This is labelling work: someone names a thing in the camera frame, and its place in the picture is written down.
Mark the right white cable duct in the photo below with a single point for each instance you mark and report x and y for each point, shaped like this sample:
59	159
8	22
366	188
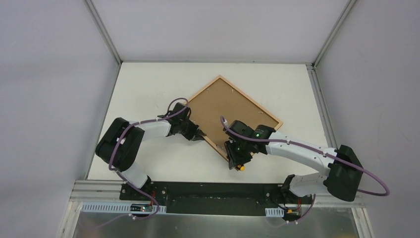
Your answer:
274	212

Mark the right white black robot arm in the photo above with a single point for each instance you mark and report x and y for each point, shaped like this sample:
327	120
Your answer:
337	170

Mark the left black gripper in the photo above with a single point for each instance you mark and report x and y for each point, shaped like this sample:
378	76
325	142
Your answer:
192	132

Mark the aluminium front rail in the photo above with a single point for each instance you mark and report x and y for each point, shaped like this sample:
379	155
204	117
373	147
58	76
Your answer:
108	190

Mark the brown wooden photo frame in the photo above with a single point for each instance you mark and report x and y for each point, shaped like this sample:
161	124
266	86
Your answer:
222	98

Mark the white cable duct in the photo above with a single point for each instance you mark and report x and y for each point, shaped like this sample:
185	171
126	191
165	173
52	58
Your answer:
119	208
274	212

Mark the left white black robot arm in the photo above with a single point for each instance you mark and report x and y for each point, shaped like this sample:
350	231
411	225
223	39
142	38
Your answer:
120	144

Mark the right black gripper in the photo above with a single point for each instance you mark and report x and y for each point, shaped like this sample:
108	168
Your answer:
236	157

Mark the left white cable duct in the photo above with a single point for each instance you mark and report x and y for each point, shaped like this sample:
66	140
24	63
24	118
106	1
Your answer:
119	208

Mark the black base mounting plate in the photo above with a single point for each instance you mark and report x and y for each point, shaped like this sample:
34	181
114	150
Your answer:
202	198

